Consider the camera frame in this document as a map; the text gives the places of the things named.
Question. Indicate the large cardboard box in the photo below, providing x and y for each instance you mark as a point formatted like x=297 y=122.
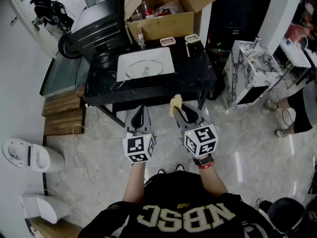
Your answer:
x=161 y=28

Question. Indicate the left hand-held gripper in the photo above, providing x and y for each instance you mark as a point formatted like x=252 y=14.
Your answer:
x=137 y=146

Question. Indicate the white toilet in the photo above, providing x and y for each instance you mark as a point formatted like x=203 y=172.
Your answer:
x=49 y=157

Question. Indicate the pink toothbrush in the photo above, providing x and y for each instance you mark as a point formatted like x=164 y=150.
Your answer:
x=188 y=49

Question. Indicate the chrome faucet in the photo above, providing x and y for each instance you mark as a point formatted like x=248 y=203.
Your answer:
x=141 y=41

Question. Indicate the white marble patterned cabinet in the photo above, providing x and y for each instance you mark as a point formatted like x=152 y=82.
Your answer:
x=244 y=71

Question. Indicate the yellow sponge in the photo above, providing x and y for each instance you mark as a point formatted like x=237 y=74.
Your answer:
x=176 y=101

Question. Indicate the person's left forearm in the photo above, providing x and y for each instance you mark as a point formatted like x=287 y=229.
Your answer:
x=133 y=182

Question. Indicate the pink plastic bag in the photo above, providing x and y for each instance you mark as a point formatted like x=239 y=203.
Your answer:
x=297 y=32

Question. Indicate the white sink basin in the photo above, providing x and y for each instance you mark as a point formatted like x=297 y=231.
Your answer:
x=123 y=66

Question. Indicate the black backpack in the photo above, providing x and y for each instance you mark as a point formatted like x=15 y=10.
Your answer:
x=53 y=12

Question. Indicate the wooden pallet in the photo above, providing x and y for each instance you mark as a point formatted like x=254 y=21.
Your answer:
x=64 y=118

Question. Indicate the white door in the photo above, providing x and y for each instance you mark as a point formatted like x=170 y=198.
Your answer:
x=24 y=16

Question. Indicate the small cardboard box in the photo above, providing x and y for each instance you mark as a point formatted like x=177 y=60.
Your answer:
x=54 y=229

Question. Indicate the glass panel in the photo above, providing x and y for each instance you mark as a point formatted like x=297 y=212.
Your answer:
x=64 y=76

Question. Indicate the black cabinet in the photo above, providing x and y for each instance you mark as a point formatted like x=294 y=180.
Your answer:
x=237 y=14

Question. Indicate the black jersey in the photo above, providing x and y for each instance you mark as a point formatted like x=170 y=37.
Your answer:
x=183 y=202

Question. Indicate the glass pot lid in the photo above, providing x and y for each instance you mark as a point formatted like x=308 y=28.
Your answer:
x=144 y=69

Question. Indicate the black wristwatch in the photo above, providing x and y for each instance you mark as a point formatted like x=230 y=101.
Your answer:
x=203 y=160

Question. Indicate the cream soap dish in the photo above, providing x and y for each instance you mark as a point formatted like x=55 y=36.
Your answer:
x=192 y=38

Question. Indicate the red wristband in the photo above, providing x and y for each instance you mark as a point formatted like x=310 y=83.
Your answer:
x=206 y=165

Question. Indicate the black round stool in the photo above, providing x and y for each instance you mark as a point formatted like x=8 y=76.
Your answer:
x=287 y=214

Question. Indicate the clear plastic bag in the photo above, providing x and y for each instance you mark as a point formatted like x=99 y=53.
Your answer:
x=171 y=9

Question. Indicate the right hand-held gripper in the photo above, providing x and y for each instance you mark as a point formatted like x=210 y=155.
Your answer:
x=201 y=140

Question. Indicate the person's right forearm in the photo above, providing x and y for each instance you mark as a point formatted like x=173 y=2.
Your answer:
x=213 y=182

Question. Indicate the black marble vanity counter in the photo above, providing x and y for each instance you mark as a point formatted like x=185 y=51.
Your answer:
x=193 y=71

